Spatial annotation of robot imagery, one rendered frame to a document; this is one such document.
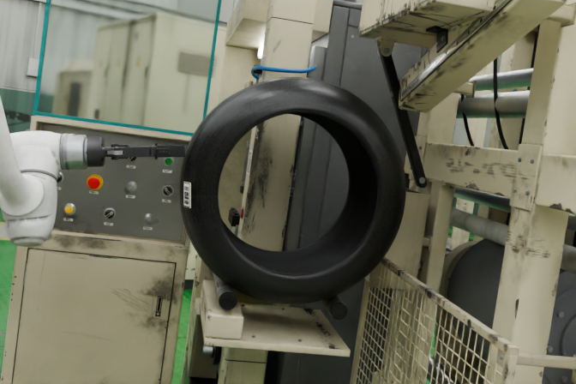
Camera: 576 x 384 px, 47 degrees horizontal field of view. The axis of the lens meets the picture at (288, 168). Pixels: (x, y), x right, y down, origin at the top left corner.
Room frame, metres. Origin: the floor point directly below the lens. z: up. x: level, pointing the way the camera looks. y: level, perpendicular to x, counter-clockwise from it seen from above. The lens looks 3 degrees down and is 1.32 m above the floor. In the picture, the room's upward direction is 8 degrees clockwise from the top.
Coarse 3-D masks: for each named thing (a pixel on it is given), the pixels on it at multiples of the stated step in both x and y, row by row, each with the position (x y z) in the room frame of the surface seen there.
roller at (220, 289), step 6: (216, 276) 1.77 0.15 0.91; (216, 282) 1.72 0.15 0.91; (222, 282) 1.68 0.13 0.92; (216, 288) 1.69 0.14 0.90; (222, 288) 1.63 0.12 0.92; (228, 288) 1.62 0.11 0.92; (222, 294) 1.58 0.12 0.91; (228, 294) 1.58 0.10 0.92; (234, 294) 1.59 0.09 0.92; (222, 300) 1.58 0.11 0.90; (228, 300) 1.58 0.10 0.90; (234, 300) 1.58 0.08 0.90; (222, 306) 1.58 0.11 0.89; (228, 306) 1.58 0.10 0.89; (234, 306) 1.59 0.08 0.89
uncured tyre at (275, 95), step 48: (240, 96) 1.60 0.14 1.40; (288, 96) 1.59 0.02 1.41; (336, 96) 1.62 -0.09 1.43; (192, 144) 1.61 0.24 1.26; (384, 144) 1.63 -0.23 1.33; (192, 192) 1.57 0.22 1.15; (384, 192) 1.63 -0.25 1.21; (192, 240) 1.61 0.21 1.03; (240, 240) 1.86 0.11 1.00; (336, 240) 1.90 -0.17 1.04; (384, 240) 1.64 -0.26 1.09; (240, 288) 1.61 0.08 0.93; (288, 288) 1.60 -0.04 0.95; (336, 288) 1.63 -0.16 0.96
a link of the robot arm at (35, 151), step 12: (24, 132) 1.59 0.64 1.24; (36, 132) 1.59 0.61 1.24; (48, 132) 1.60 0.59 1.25; (12, 144) 1.55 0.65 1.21; (24, 144) 1.56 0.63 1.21; (36, 144) 1.56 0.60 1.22; (48, 144) 1.57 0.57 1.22; (60, 144) 1.58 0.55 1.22; (24, 156) 1.54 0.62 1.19; (36, 156) 1.55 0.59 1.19; (48, 156) 1.56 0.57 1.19; (60, 156) 1.58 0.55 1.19; (24, 168) 1.53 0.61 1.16; (36, 168) 1.53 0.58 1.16; (48, 168) 1.55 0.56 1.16; (60, 168) 1.60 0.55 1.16
